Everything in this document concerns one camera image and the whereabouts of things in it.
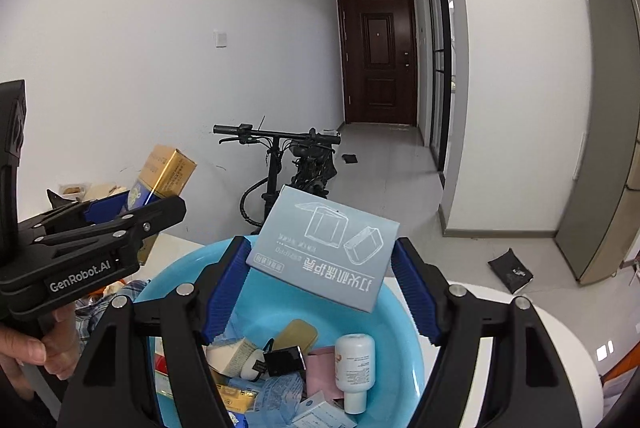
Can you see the light blue plastic basin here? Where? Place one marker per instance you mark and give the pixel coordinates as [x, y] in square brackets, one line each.
[395, 323]

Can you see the amber soap box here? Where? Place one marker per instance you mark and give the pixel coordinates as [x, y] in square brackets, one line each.
[297, 335]

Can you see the black snack bag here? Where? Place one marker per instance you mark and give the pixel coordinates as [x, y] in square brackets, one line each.
[56, 200]

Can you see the beige cabinet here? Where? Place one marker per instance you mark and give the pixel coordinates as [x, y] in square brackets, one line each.
[605, 133]

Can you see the black bicycle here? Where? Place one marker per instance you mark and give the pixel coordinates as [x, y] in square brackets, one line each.
[272, 168]

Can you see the cream paper bag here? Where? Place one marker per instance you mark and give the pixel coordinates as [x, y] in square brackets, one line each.
[102, 190]

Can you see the small black floor item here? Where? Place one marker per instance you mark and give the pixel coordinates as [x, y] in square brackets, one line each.
[350, 159]

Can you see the black framed glass door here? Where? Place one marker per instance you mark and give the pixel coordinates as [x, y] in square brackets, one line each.
[441, 58]

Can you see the pink box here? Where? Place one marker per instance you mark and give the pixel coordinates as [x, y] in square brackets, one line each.
[320, 378]

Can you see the light blue box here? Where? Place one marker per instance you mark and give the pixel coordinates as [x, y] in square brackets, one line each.
[325, 248]

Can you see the orange object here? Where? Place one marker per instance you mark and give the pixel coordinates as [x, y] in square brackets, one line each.
[617, 368]

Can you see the red and white box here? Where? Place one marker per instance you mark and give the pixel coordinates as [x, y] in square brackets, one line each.
[161, 365]

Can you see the light blue foil packet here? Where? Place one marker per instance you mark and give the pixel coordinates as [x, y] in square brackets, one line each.
[275, 400]

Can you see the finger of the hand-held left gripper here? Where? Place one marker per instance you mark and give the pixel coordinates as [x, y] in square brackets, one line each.
[107, 208]
[155, 213]

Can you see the plaid cloth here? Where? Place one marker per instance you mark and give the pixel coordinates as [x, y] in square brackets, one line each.
[125, 290]

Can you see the white plastic bottle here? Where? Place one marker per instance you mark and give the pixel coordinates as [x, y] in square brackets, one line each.
[354, 363]

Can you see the white wall switch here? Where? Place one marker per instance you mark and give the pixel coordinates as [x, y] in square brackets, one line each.
[220, 38]

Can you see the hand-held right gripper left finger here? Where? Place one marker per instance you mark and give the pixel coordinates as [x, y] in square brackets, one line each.
[225, 293]

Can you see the beige small box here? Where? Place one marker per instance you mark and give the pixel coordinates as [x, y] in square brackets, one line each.
[232, 355]

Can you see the black glossy box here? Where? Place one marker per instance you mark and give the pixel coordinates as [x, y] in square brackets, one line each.
[285, 360]

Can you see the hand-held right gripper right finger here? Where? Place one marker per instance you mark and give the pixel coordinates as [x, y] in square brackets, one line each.
[415, 293]

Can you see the person's left hand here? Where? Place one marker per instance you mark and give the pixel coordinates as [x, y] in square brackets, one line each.
[30, 350]

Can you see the dark brown door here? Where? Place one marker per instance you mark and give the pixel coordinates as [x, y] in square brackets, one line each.
[377, 58]

